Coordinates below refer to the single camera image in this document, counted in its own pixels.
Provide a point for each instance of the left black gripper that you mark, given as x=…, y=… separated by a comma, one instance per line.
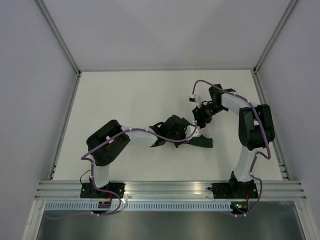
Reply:
x=182, y=129

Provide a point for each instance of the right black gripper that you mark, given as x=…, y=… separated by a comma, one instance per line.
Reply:
x=200, y=117

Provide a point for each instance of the dark green cloth napkin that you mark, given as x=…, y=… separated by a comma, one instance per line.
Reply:
x=199, y=141

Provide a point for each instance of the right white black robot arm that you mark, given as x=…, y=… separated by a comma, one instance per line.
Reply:
x=255, y=130

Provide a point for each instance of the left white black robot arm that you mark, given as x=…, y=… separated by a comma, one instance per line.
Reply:
x=107, y=143

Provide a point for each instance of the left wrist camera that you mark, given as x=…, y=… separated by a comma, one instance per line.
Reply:
x=193, y=130

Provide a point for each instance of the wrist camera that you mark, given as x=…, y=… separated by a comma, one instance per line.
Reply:
x=193, y=98
x=193, y=130

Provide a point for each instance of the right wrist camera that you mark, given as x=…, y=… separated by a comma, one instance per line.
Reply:
x=193, y=98

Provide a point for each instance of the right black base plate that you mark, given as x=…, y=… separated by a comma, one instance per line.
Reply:
x=224, y=190

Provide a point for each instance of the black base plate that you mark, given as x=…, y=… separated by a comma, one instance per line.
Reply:
x=224, y=190
x=108, y=192

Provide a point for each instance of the aluminium rail beam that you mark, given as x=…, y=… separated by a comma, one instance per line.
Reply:
x=272, y=190

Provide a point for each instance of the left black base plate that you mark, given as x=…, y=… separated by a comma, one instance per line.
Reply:
x=108, y=192

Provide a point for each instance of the white slotted cable duct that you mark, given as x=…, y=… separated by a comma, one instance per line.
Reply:
x=224, y=206

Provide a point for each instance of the right aluminium frame post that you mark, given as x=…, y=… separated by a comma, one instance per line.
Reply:
x=275, y=34

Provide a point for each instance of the aluminium frame post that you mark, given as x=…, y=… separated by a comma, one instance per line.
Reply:
x=275, y=34
x=57, y=34

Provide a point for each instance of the left aluminium frame post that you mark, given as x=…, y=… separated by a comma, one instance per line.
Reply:
x=57, y=34

